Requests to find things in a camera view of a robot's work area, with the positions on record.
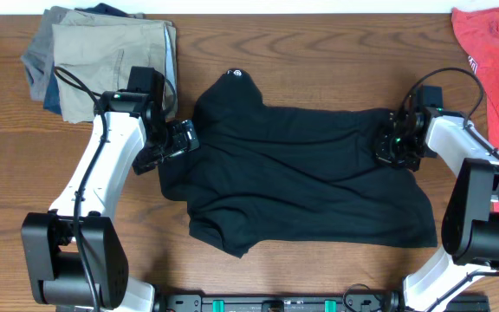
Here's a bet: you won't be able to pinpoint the black t-shirt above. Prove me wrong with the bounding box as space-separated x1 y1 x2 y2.
159 69 437 257

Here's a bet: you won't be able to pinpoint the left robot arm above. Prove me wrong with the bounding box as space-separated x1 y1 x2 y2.
21 91 199 311

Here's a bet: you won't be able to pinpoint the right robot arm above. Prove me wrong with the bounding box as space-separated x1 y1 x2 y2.
375 107 499 311

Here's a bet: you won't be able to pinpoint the folded khaki pants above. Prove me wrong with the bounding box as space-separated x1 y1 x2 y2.
52 10 178 119

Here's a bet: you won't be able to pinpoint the folded grey garment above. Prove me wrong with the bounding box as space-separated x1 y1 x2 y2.
20 6 69 101

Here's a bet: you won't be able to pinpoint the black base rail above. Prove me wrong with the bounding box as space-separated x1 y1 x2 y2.
158 283 491 312

